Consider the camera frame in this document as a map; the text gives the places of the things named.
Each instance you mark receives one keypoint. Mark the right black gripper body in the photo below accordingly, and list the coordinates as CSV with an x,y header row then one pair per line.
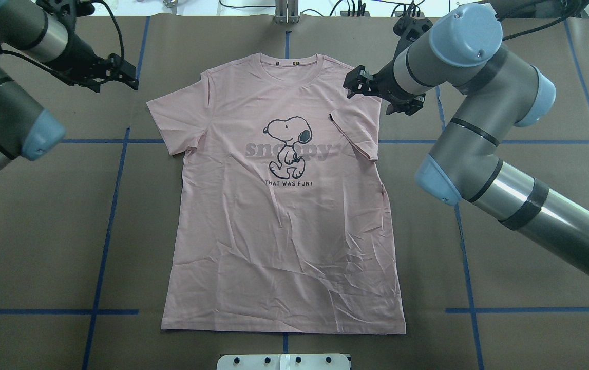
x,y
384,79

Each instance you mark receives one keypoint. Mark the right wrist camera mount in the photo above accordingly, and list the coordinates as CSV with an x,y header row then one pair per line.
x,y
408,30

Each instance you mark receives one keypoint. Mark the white pole base mount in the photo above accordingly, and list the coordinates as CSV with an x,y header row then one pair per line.
x,y
285,361

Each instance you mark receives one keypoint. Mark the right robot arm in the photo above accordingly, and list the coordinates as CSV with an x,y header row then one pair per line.
x,y
465,49

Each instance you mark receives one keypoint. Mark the pink Snoopy t-shirt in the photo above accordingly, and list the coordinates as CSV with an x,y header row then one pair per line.
x,y
284,223

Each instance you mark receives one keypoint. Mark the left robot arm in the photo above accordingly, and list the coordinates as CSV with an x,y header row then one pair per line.
x,y
43,33

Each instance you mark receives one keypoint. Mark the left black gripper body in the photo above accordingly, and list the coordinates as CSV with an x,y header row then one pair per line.
x,y
75,54

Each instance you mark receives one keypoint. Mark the aluminium frame post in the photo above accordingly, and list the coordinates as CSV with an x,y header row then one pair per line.
x,y
287,11

